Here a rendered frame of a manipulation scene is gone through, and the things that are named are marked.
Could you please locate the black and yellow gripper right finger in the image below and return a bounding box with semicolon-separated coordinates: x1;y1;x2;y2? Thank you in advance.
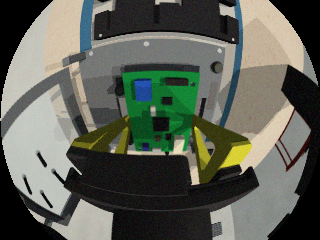
191;114;252;184

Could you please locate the green circuit board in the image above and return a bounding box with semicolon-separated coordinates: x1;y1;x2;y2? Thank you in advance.
122;71;200;154

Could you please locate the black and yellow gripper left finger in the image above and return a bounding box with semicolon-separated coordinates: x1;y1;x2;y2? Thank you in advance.
71;115;131;154

